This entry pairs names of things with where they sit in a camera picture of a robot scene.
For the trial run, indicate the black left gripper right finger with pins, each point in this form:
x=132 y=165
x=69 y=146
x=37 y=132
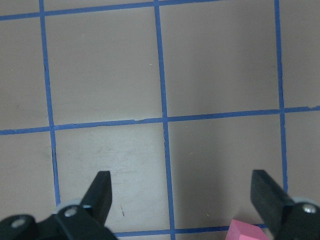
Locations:
x=287 y=218

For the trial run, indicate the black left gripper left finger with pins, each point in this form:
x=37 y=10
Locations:
x=78 y=221

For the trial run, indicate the pink foam cube centre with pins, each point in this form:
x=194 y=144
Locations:
x=239 y=230

